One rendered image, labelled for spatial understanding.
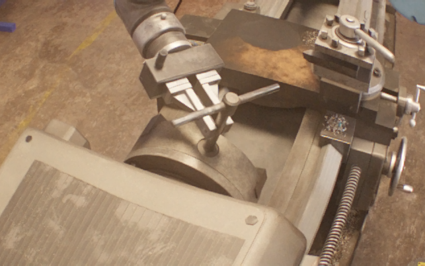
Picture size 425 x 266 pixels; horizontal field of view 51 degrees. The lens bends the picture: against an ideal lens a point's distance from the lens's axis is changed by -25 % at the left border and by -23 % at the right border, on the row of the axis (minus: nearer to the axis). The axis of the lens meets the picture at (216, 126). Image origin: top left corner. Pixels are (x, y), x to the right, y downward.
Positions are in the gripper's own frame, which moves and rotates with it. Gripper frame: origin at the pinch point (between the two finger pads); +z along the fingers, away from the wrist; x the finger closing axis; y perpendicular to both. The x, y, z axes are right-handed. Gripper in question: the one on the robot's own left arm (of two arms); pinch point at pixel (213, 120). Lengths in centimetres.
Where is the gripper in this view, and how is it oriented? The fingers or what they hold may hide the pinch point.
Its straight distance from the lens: 89.1
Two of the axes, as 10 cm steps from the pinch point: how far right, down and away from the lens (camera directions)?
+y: 3.1, -5.6, -7.7
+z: 5.0, 7.8, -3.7
